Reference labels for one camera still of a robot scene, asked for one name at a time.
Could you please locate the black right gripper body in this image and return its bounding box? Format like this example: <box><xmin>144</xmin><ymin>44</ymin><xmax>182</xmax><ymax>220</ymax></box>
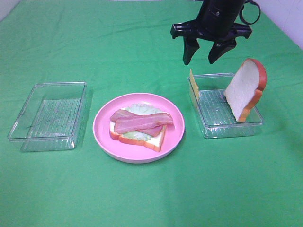
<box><xmin>170</xmin><ymin>20</ymin><xmax>252</xmax><ymax>43</ymax></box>

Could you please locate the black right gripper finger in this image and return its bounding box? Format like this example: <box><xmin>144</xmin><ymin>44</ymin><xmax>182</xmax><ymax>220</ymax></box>
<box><xmin>208</xmin><ymin>39</ymin><xmax>237</xmax><ymax>64</ymax></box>
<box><xmin>183</xmin><ymin>37</ymin><xmax>200</xmax><ymax>65</ymax></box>

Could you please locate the yellow toy cheese slice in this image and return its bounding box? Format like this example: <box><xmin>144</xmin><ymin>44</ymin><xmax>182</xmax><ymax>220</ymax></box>
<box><xmin>189</xmin><ymin>69</ymin><xmax>199</xmax><ymax>101</ymax></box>

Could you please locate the toy bread slice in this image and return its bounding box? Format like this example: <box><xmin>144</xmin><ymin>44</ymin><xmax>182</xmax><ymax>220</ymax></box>
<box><xmin>224</xmin><ymin>58</ymin><xmax>267</xmax><ymax>122</ymax></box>
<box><xmin>109</xmin><ymin>121</ymin><xmax>167</xmax><ymax>152</ymax></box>

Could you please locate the toy lettuce leaf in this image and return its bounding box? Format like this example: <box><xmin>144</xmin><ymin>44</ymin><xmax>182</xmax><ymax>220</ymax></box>
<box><xmin>123</xmin><ymin>104</ymin><xmax>162</xmax><ymax>141</ymax></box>

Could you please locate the toy bacon strip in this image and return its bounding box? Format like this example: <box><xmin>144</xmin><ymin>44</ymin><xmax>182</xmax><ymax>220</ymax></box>
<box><xmin>114</xmin><ymin>113</ymin><xmax>173</xmax><ymax>134</ymax></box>
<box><xmin>110</xmin><ymin>109</ymin><xmax>163</xmax><ymax>137</ymax></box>

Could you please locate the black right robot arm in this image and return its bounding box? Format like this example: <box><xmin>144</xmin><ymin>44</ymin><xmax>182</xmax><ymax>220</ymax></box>
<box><xmin>170</xmin><ymin>0</ymin><xmax>252</xmax><ymax>65</ymax></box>

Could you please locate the right clear plastic container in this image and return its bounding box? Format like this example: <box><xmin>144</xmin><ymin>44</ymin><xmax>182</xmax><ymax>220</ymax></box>
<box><xmin>188</xmin><ymin>73</ymin><xmax>264</xmax><ymax>139</ymax></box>

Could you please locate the clear plastic container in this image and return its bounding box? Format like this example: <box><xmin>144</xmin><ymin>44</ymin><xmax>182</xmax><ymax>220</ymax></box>
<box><xmin>188</xmin><ymin>73</ymin><xmax>264</xmax><ymax>139</ymax></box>
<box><xmin>8</xmin><ymin>82</ymin><xmax>87</xmax><ymax>152</ymax></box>

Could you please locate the green tablecloth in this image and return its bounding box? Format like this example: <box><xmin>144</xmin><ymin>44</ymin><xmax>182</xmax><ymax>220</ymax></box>
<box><xmin>0</xmin><ymin>0</ymin><xmax>303</xmax><ymax>227</ymax></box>

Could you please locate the pink round plate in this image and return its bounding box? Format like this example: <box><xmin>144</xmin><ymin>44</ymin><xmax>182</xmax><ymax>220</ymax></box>
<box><xmin>92</xmin><ymin>93</ymin><xmax>185</xmax><ymax>164</ymax></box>

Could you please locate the left clear plastic container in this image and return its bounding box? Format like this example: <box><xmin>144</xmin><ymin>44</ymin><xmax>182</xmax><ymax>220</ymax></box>
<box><xmin>8</xmin><ymin>82</ymin><xmax>87</xmax><ymax>152</ymax></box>

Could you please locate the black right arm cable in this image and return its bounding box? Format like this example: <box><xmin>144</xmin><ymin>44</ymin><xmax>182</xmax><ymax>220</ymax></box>
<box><xmin>239</xmin><ymin>0</ymin><xmax>261</xmax><ymax>25</ymax></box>

